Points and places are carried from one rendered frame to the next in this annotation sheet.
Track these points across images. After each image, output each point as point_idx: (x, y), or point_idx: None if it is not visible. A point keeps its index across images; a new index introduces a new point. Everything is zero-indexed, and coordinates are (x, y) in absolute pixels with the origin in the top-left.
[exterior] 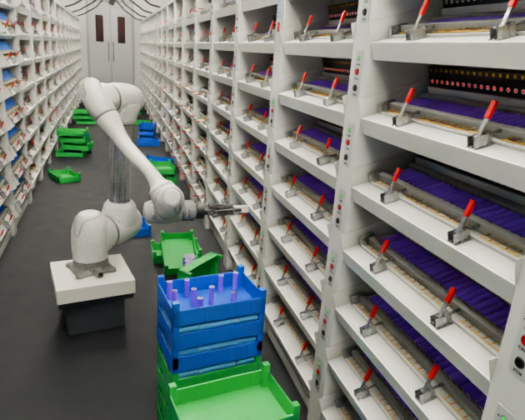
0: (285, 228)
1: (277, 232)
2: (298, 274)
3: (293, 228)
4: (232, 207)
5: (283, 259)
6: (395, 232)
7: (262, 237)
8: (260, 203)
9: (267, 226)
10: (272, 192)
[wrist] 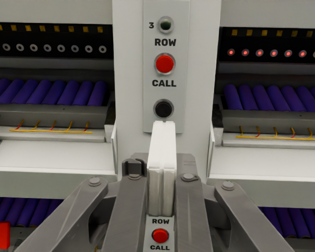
0: (274, 137)
1: (270, 162)
2: (310, 235)
3: None
4: (148, 179)
5: (213, 236)
6: None
7: (162, 227)
8: None
9: (210, 171)
10: (236, 4)
